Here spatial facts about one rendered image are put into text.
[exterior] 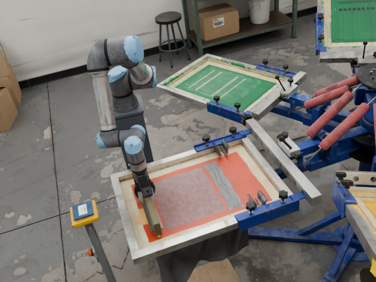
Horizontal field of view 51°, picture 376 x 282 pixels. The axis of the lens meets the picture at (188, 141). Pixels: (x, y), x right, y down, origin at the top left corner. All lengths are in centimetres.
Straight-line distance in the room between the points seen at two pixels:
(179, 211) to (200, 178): 24
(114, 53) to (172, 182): 74
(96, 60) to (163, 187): 73
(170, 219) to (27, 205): 209
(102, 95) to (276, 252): 173
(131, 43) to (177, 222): 83
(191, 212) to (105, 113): 61
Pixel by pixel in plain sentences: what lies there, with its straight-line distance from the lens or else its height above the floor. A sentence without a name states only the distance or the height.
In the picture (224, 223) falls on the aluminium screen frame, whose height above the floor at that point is 99.
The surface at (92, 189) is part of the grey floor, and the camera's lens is 366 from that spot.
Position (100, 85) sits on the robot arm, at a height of 155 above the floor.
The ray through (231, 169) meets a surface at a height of 96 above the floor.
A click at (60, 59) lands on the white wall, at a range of 561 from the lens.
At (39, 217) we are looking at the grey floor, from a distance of 362.
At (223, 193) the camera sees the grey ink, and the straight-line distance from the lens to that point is 198.
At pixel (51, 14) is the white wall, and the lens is 541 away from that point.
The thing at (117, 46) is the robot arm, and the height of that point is 170.
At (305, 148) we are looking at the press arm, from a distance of 211.
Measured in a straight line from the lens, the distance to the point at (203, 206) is 194.
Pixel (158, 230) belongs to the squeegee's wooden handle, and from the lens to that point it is 180.
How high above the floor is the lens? 236
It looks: 37 degrees down
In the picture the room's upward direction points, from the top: 9 degrees counter-clockwise
